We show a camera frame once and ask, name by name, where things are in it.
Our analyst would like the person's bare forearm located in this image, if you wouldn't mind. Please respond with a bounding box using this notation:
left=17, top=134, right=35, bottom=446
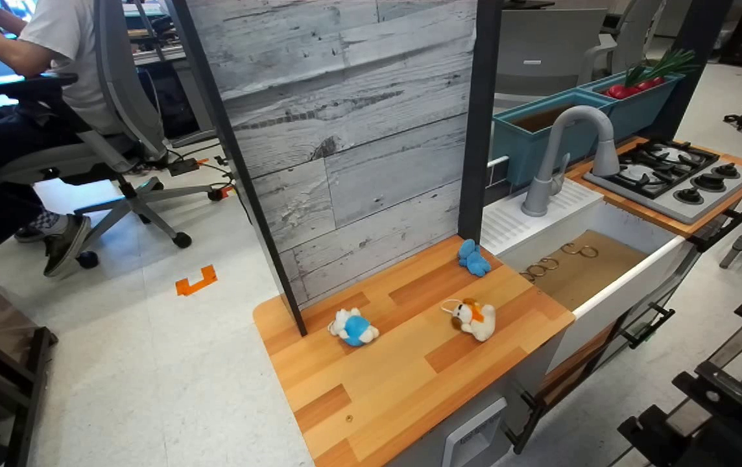
left=0, top=0, right=55, bottom=80

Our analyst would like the white and blue plush toy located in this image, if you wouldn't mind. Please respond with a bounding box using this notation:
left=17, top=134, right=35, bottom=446
left=326, top=307, right=384, bottom=351

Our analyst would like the white and orange plush toy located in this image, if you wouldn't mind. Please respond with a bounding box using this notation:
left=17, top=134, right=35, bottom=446
left=440, top=295, right=500, bottom=346

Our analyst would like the grey toy kitchen faucet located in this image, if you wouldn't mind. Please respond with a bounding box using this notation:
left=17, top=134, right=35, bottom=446
left=519, top=105, right=622, bottom=221

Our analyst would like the white toy kitchen sink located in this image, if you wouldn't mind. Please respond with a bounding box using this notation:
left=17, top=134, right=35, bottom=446
left=478, top=177, right=694, bottom=324

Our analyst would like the red toy vegetable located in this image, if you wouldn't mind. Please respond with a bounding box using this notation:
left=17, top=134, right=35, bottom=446
left=602, top=75, right=670, bottom=101

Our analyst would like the grey toy stove top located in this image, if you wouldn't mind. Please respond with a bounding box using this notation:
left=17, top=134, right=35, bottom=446
left=583, top=137, right=742, bottom=225

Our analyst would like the green toy leek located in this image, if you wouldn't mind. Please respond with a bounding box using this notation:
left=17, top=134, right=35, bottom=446
left=622, top=46, right=703, bottom=90

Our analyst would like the grey wood-look back panel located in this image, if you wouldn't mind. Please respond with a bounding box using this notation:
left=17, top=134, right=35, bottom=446
left=183, top=0, right=480, bottom=310

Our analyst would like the teal planter box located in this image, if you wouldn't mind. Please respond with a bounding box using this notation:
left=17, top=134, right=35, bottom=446
left=489, top=89, right=618, bottom=194

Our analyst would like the orange tape floor marker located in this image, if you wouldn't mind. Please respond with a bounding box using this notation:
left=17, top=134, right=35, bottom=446
left=171, top=262, right=221, bottom=301

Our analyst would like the white cabinet drawer front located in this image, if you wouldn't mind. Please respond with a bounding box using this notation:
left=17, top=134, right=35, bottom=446
left=440, top=395, right=513, bottom=467

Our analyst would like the grey office chair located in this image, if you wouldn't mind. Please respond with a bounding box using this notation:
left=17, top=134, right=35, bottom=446
left=0, top=0, right=227, bottom=272

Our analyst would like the blue planter box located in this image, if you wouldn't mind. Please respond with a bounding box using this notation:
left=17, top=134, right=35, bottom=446
left=575, top=71, right=686, bottom=146

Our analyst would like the seated person in white shirt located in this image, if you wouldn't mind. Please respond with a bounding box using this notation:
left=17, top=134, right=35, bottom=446
left=0, top=0, right=145, bottom=280

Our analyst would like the slanted black frame post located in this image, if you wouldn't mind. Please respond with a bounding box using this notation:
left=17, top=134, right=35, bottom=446
left=166, top=0, right=310, bottom=339

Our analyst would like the upright black frame post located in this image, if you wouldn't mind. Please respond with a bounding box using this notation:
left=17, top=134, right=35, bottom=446
left=457, top=0, right=506, bottom=247

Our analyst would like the black cabinet handle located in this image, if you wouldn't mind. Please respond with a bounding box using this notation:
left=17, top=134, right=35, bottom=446
left=502, top=390, right=552, bottom=457
left=620, top=301, right=677, bottom=351
left=686, top=205, right=742, bottom=256

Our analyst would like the black frame post behind planter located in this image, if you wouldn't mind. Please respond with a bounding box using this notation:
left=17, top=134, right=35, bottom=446
left=646, top=0, right=733, bottom=146

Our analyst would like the black metal equipment frame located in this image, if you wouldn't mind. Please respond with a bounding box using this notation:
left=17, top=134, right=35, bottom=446
left=614, top=285, right=742, bottom=467

